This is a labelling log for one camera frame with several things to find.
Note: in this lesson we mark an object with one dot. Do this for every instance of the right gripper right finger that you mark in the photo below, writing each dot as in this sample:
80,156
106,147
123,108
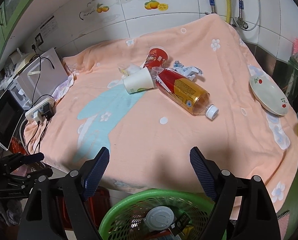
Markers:
242,208

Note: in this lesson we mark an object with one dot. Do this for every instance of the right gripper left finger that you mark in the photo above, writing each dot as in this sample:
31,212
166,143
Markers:
41,216

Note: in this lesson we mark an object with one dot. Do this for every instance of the white paper cup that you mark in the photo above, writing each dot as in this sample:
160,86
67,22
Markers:
139,81

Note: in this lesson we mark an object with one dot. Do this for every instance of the red plastic stool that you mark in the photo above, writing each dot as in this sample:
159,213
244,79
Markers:
97,206

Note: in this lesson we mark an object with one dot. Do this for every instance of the black sachet wrapper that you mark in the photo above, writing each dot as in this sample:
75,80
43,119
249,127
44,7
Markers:
179,225

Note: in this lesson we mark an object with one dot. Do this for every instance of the green plastic waste basket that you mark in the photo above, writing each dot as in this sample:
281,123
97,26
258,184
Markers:
125,220

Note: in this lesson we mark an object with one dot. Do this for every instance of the white power strip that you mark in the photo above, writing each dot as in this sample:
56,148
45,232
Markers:
37,112

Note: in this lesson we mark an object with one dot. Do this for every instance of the white plastic lid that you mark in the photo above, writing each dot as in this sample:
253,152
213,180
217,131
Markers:
159,218

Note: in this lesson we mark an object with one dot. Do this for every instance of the white microwave oven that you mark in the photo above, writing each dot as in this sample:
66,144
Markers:
37,79

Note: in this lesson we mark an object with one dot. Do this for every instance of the white plastic bag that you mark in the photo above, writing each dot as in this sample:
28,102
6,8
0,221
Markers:
63,88

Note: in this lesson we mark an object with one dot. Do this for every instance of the white ceramic plate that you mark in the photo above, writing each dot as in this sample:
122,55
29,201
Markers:
269,95

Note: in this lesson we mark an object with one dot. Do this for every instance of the amber tea bottle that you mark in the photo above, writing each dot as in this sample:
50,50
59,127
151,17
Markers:
186,93

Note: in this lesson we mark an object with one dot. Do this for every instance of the peach floral blanket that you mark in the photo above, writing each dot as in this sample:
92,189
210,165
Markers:
149,136

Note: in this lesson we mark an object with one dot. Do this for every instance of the crumpled blue white wrapper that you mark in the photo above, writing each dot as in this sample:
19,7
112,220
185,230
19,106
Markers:
190,72

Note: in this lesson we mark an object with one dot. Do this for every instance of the clear plastic cup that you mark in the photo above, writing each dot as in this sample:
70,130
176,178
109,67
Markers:
155,71

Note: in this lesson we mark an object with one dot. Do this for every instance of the red paper cup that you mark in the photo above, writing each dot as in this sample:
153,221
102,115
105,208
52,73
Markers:
157,57

